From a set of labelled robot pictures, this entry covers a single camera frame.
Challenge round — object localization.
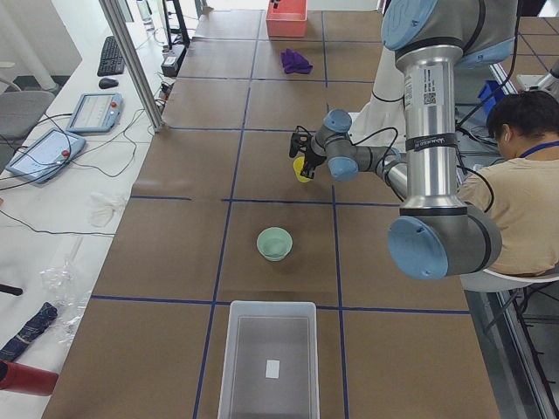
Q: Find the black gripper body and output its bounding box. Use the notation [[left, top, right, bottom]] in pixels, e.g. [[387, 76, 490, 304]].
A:
[[288, 130, 313, 158]]

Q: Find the yellow plastic cup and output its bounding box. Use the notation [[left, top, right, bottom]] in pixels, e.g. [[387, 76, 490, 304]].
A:
[[293, 156, 312, 183]]

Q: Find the purple cloth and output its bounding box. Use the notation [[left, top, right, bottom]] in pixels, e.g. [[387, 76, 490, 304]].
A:
[[280, 48, 314, 74]]

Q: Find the mint green bowl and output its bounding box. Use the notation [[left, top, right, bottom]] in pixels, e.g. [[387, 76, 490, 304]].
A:
[[256, 227, 293, 262]]

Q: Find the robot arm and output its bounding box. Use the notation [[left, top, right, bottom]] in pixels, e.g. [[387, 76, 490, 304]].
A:
[[289, 109, 408, 200], [382, 1, 518, 280]]

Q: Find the black power box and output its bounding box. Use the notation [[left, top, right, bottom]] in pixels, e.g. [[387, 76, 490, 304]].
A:
[[161, 45, 186, 78]]

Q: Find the translucent white storage box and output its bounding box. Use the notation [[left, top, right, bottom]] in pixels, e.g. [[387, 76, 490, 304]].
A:
[[217, 300, 320, 418]]

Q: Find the pink plastic bin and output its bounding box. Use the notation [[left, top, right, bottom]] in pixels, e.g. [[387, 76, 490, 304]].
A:
[[266, 0, 307, 38]]

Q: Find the blue parts bin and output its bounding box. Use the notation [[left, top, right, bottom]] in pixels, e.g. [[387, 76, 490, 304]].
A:
[[478, 80, 504, 101]]

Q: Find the black computer mouse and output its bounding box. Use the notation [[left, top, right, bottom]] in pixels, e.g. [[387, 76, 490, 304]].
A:
[[98, 77, 119, 90]]

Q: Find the black keyboard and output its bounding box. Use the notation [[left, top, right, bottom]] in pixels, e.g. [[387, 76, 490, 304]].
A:
[[97, 36, 125, 77]]

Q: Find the upper teach pendant tablet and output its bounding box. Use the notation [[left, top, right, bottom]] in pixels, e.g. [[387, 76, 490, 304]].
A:
[[66, 93, 123, 135]]

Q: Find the teach pendant tablet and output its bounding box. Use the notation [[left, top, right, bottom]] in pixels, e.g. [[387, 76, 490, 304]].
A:
[[66, 93, 123, 135], [5, 128, 86, 183]]

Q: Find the white crumpled cloth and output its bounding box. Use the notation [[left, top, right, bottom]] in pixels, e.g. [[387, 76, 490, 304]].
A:
[[87, 192, 128, 227]]

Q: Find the seated person in beige shirt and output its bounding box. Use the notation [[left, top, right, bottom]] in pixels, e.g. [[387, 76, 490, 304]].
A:
[[458, 91, 558, 277]]

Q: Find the lower teach pendant tablet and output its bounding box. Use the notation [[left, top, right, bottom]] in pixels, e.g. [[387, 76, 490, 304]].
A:
[[5, 128, 86, 183]]

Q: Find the clear plastic wrap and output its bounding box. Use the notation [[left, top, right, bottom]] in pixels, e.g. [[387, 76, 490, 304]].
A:
[[40, 261, 93, 347]]

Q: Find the grey office chair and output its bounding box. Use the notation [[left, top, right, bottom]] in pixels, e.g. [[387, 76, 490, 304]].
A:
[[1, 91, 55, 141]]

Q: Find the folded dark blue umbrella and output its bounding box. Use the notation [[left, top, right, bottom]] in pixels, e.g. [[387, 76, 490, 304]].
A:
[[1, 302, 58, 362]]

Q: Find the red bottle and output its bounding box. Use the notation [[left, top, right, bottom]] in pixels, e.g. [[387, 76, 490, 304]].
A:
[[1, 360, 59, 396]]

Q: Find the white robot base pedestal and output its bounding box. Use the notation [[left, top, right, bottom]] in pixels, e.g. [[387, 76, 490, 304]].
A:
[[349, 47, 406, 151]]

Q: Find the aluminium frame post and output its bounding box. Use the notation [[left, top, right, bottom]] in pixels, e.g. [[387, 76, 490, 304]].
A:
[[99, 0, 164, 133]]

